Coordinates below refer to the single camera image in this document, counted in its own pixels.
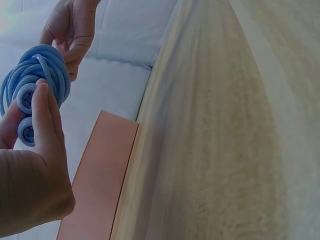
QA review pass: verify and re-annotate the person's left hand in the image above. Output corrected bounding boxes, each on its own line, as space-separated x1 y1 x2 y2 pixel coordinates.
0 79 77 238

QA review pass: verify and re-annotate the person's right hand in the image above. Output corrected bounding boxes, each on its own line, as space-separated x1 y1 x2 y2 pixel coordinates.
39 0 101 83

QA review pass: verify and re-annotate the pink flat board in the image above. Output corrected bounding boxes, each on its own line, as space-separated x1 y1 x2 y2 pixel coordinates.
56 109 140 240

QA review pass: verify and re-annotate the blue jump rope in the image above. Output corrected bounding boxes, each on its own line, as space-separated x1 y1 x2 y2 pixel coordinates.
0 44 72 147

